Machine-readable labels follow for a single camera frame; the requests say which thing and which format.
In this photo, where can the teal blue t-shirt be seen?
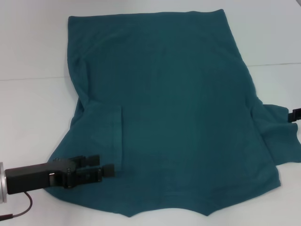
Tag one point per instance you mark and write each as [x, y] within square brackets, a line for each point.
[176, 106]

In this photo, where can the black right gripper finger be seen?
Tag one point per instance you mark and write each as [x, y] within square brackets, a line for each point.
[295, 116]

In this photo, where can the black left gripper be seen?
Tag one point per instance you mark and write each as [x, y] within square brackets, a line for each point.
[33, 177]

